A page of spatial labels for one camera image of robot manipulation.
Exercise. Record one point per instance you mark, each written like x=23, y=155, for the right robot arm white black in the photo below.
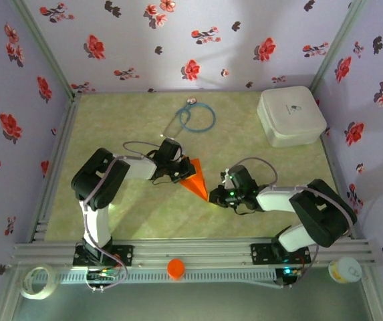
x=274, y=199

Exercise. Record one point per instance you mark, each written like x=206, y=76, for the orange cloth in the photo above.
x=198, y=184

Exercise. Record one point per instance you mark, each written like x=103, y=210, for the white plastic box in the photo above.
x=291, y=113

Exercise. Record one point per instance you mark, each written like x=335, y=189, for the orange round cap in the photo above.
x=175, y=268

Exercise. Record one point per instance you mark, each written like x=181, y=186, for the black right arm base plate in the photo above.
x=259, y=254

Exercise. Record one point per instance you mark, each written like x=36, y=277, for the clear tape roll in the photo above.
x=40, y=295

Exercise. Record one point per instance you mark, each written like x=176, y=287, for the aluminium side rail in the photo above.
x=55, y=167
x=328, y=158

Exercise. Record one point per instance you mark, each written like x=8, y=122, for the white jar with yellow label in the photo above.
x=346, y=269

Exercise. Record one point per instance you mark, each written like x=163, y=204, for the long aluminium frame rail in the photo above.
x=194, y=250

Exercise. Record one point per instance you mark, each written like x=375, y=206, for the aluminium frame corner post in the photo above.
x=337, y=50
x=46, y=50

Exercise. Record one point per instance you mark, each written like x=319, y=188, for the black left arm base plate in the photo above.
x=124, y=254

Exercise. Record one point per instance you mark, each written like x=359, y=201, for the blue stethoscope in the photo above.
x=191, y=100

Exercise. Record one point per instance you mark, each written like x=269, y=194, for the small circuit board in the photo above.
x=288, y=272
x=101, y=275

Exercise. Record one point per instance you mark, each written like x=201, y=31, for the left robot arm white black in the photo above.
x=137, y=167

